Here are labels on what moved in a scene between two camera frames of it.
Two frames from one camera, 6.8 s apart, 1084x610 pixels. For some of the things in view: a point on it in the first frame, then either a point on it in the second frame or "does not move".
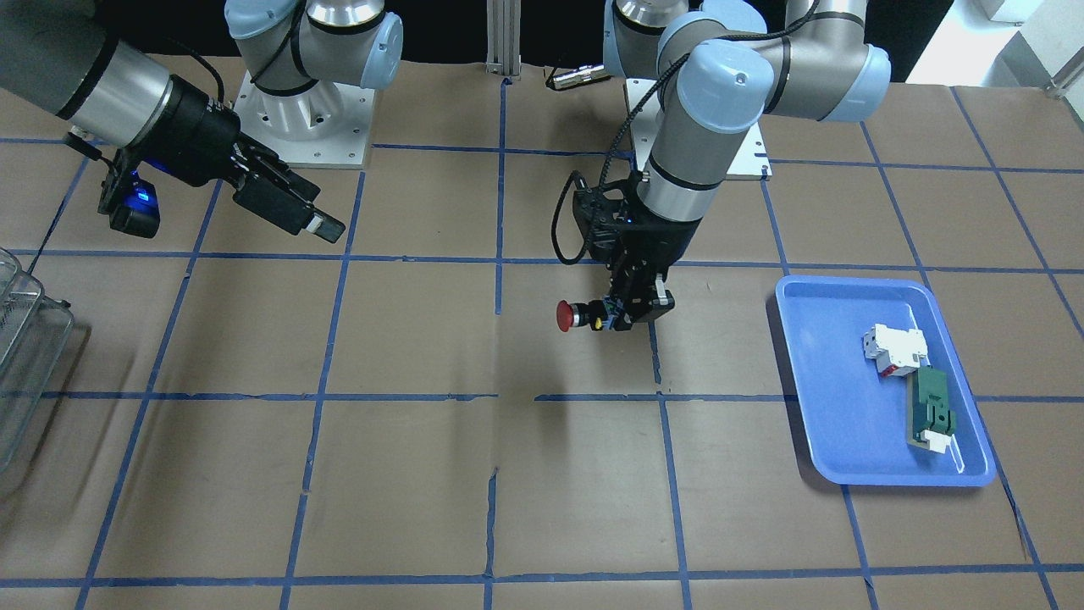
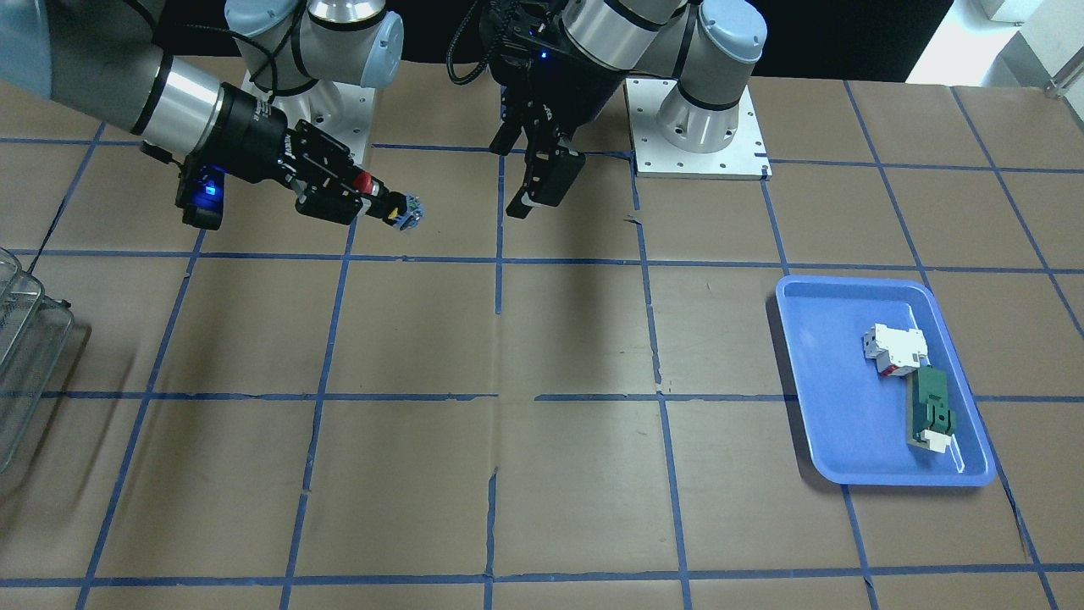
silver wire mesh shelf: x=35 y=333 does not move
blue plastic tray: x=854 y=418 does not move
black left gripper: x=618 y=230 -> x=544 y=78
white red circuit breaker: x=898 y=352 does not move
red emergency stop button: x=600 y=315 -> x=401 y=210
